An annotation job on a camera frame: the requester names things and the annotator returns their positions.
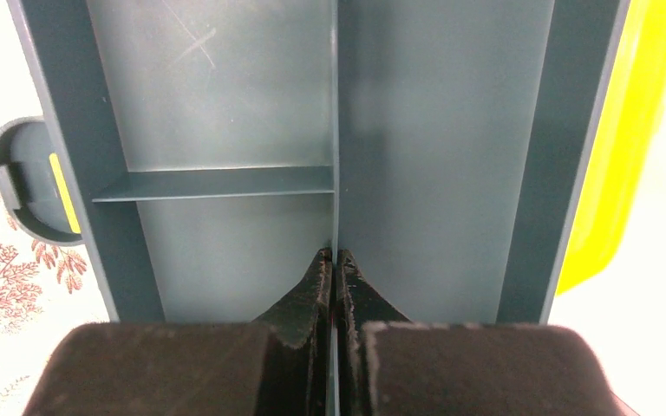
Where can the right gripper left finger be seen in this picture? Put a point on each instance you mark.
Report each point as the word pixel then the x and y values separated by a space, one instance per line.
pixel 276 364

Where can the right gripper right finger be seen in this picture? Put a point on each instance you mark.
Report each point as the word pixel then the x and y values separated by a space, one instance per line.
pixel 390 365

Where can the yellow plastic box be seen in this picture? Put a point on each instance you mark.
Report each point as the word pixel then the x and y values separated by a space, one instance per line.
pixel 629 121

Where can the teal divided tray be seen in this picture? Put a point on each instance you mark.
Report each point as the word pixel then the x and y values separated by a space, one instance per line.
pixel 210 148

